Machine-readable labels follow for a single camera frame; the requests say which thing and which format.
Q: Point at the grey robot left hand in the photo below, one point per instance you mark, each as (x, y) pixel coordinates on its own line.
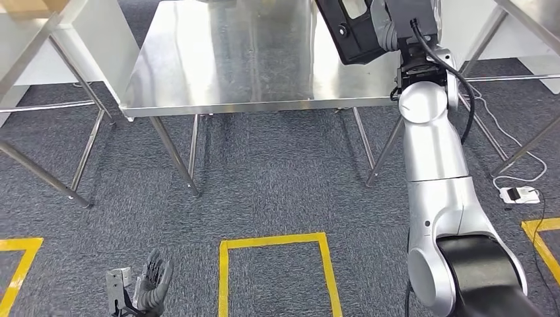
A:
(153, 288)

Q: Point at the long black plastic part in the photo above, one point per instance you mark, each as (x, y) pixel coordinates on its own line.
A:
(358, 48)

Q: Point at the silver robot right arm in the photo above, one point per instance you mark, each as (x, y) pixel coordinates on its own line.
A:
(433, 148)

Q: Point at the stainless steel workbench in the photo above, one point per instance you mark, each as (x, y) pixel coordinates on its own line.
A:
(240, 57)

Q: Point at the yellow floor tape square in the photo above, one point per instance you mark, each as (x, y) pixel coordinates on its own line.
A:
(540, 225)
(271, 240)

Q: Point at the white partition panel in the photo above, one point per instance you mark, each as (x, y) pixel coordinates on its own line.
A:
(109, 43)
(472, 26)

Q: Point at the stainless steel table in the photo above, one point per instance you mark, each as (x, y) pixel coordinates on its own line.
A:
(542, 17)
(26, 43)

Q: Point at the brown cardboard box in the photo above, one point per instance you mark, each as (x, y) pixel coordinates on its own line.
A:
(26, 5)

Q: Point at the white power strip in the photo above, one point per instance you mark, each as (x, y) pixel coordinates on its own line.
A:
(531, 199)

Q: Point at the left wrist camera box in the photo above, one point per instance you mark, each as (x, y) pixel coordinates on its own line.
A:
(117, 288)

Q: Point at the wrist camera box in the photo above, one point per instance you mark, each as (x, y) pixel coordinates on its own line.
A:
(117, 288)
(402, 17)

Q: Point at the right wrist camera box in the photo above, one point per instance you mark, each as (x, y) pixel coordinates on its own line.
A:
(402, 17)

